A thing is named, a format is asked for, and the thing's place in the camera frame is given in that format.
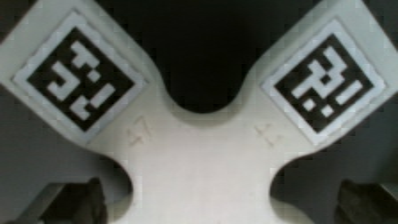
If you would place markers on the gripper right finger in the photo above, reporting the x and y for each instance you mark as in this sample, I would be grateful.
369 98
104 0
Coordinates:
367 203

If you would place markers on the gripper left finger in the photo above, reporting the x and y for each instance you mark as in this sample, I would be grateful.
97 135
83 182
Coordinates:
69 204

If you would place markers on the white cross-shaped table base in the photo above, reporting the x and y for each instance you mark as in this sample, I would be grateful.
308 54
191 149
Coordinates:
202 158

